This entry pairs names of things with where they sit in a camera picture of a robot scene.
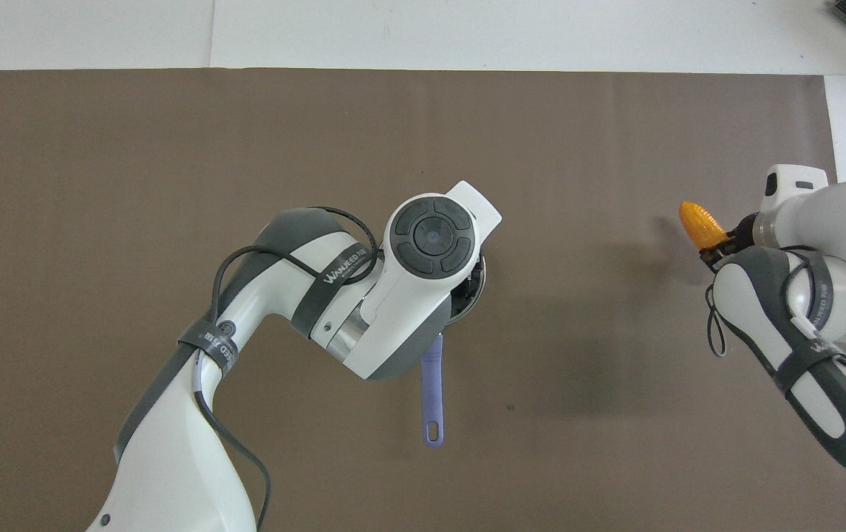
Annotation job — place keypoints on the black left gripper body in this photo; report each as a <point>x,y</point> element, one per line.
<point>467,288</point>

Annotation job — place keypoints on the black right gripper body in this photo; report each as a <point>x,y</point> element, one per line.
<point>742,230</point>

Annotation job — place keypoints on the yellow corn cob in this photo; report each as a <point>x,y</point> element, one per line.
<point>702,223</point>

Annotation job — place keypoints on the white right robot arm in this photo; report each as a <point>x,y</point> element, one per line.
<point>836,310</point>

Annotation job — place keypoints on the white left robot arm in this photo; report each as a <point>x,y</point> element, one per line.
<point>186,443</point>

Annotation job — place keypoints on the dark blue saucepan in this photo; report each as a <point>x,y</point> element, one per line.
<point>431,384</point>

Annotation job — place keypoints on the brown table mat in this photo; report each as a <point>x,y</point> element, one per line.
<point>578,148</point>

